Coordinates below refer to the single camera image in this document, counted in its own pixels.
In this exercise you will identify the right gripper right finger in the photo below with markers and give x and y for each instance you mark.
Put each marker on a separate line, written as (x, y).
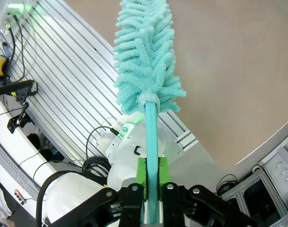
(174, 203)

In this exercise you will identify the teal microfibre duster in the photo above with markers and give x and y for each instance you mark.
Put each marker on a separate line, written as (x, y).
(146, 59)

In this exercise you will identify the grey caster wheel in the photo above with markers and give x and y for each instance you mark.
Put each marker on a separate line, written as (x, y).
(256, 168)

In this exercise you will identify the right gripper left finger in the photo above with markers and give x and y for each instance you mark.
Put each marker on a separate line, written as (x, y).
(132, 203)

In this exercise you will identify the slotted aluminium base platform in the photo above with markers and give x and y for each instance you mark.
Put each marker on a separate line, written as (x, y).
(63, 82)

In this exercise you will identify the grey drawer cabinet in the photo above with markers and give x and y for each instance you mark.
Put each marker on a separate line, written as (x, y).
(280, 163)

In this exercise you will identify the white control box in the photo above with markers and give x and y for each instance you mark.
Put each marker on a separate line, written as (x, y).
(16, 14)

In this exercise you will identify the black clamp bracket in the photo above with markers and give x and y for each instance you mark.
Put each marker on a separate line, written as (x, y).
(18, 118)

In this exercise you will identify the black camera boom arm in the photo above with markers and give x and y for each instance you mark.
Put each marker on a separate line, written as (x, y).
(13, 87)

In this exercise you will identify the seated person white coat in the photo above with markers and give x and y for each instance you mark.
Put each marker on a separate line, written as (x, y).
(2, 198)

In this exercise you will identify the white curved desk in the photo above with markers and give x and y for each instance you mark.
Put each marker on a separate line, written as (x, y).
(28, 146)

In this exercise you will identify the grey keyboard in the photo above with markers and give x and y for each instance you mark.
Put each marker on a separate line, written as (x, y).
(9, 165)

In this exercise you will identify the small grey button box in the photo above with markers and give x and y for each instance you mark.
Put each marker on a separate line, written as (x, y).
(19, 196)

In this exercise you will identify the dark computer case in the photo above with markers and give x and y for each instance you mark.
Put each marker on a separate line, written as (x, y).
(260, 201)

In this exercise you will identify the dark shoes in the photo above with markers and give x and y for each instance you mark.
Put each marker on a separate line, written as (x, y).
(44, 146)

